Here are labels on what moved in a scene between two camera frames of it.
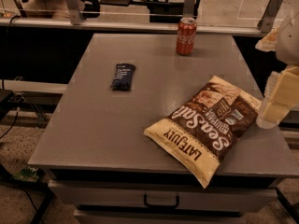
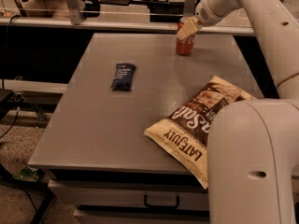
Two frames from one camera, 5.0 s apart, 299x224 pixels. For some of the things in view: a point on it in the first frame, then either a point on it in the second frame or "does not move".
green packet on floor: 30,175 does not move
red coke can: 186,35 does not move
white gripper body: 289,43 to 206,16
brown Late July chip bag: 206,126 does not move
